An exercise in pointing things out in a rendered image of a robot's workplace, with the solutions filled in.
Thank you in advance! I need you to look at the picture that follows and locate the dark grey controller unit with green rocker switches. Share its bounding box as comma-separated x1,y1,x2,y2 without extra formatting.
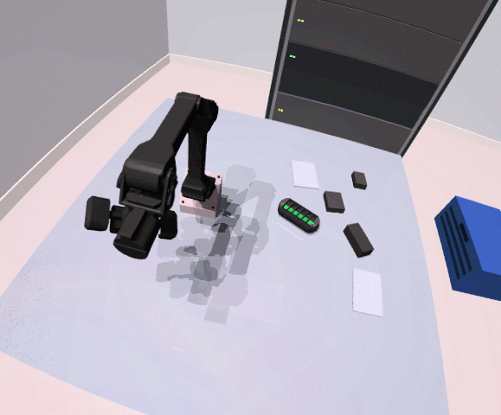
278,198,320,233

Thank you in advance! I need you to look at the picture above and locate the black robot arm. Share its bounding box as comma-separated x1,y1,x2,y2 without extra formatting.
113,92,218,259

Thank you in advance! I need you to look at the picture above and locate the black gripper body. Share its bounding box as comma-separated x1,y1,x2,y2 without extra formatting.
84,195,177,239

